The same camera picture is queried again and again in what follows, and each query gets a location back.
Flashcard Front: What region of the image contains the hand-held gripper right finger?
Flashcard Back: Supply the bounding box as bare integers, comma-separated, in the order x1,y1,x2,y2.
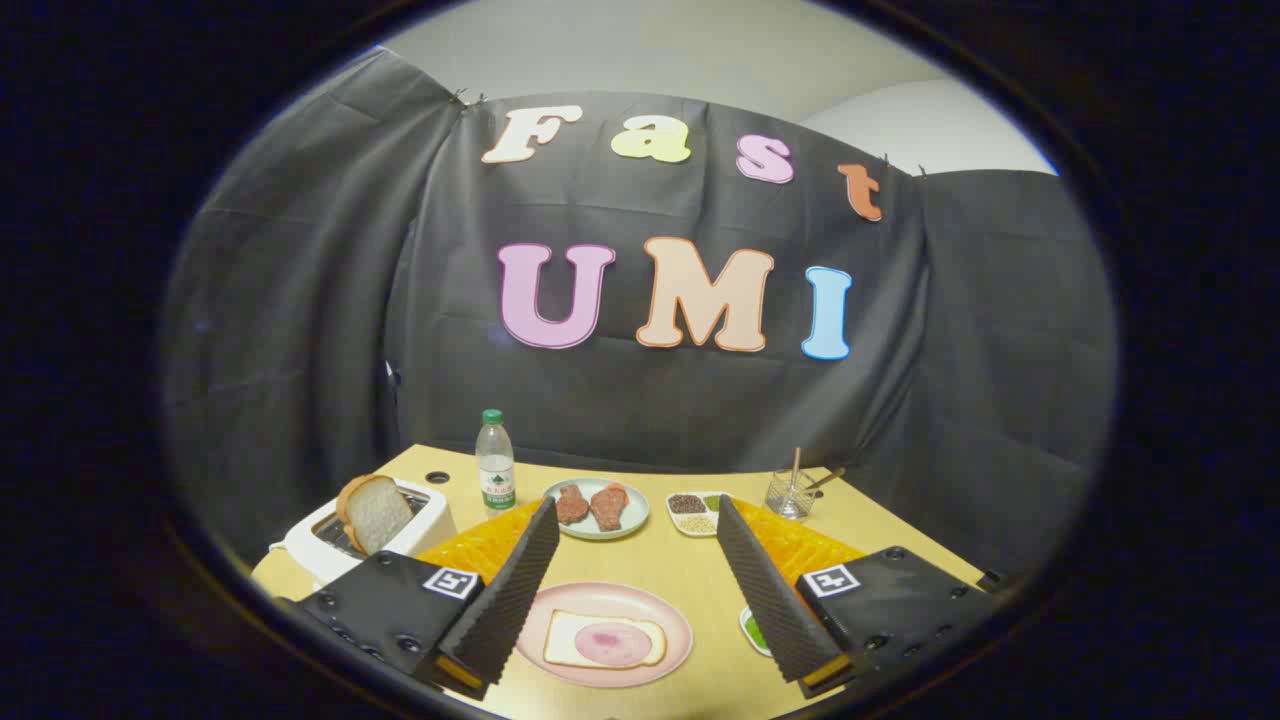
716,494,1004,701

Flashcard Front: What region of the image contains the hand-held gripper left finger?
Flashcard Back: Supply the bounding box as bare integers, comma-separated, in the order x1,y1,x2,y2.
272,497,561,701

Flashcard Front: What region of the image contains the clear glass jar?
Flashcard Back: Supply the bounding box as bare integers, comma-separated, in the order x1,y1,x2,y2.
765,468,819,522

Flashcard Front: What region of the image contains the white toaster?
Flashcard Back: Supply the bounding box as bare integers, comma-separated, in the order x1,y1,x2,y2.
270,478,459,591

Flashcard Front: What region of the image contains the black backdrop cloth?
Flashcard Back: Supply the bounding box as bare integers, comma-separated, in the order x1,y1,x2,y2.
160,45,1119,581

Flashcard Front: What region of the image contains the white bread slice with crust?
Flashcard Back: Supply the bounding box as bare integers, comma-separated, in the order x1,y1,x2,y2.
335,474,416,557

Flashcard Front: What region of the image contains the small white dish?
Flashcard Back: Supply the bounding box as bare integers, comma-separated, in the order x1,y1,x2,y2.
739,606,776,658

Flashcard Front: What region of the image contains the pale teal plate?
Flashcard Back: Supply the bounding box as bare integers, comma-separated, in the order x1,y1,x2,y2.
541,477,651,542

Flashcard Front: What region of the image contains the white divided seasoning dish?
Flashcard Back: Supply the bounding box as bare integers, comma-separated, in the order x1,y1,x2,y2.
666,491,736,538

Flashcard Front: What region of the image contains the pink plate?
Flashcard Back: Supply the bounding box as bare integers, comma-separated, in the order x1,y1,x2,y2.
515,582,694,689

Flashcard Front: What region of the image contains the pink ham slice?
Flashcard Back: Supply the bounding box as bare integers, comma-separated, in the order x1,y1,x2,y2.
574,620,653,667

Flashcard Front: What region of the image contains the clear plastic water bottle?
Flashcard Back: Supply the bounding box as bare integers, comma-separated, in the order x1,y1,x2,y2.
476,409,517,514

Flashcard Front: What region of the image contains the flat toast slice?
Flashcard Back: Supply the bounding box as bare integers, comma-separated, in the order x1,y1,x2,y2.
543,609,668,669

